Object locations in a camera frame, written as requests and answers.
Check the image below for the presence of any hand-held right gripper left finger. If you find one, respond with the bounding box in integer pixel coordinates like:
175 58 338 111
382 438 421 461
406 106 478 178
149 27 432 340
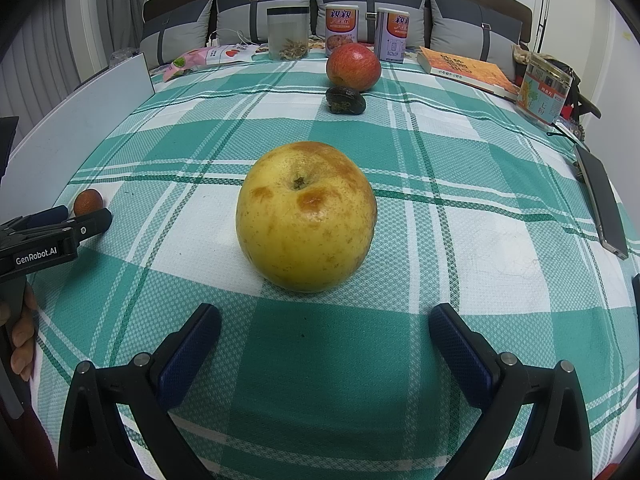
58 303 223 480

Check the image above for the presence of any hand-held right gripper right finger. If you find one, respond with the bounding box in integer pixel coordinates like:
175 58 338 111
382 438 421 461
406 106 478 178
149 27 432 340
428 302 593 480

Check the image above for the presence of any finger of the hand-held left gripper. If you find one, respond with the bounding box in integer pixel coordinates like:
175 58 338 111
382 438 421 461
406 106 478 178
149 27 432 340
74 208 113 247
20 204 70 228

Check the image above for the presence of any small orange tangerine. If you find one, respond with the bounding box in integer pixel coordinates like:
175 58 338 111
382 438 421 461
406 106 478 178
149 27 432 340
73 189 104 217

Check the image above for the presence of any large yellow apple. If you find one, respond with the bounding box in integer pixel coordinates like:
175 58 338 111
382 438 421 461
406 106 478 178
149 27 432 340
236 141 378 294

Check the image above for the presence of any person's left hand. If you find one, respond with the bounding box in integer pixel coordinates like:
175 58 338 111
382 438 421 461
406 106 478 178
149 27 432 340
9 284 39 382

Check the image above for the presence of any white board panel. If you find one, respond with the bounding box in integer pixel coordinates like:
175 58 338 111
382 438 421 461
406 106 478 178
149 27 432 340
0 90 151 221
70 54 155 106

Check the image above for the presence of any green white plaid sheet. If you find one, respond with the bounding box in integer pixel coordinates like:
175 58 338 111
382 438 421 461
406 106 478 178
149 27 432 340
10 50 640 480

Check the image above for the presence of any pink green snack packet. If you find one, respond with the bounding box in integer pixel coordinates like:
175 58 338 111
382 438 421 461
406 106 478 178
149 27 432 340
162 47 221 81

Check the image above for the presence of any grey curtain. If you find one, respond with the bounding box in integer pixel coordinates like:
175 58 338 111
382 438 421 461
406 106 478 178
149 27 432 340
0 0 146 91

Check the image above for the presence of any black smartphone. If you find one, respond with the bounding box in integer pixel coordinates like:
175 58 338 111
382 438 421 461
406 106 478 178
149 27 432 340
574 144 629 260

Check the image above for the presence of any white red-print packet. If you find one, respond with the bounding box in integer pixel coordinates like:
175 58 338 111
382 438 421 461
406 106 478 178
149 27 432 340
205 45 261 65

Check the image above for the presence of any clear jar with black lid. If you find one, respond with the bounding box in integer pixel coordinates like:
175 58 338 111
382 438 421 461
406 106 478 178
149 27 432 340
266 6 311 61

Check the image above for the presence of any clear box with green label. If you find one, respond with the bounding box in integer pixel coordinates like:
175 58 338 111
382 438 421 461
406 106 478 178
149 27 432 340
516 52 573 128

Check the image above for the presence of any small dark avocado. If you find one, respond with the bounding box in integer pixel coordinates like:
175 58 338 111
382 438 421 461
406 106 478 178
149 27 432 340
326 86 367 115

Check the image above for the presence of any orange cover book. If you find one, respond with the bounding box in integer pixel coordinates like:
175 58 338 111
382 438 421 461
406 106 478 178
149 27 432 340
416 46 523 102

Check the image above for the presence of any black bag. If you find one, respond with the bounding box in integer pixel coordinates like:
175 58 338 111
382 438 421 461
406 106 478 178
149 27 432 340
550 57 601 121

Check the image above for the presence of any red apple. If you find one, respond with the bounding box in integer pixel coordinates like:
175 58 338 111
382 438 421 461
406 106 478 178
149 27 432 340
326 43 382 92

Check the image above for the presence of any orange label tin can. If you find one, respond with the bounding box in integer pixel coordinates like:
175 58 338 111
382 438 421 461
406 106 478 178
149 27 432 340
325 4 360 57

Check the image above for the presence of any white charging cable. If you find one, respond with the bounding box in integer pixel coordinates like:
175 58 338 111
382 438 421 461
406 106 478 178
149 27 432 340
209 27 257 47

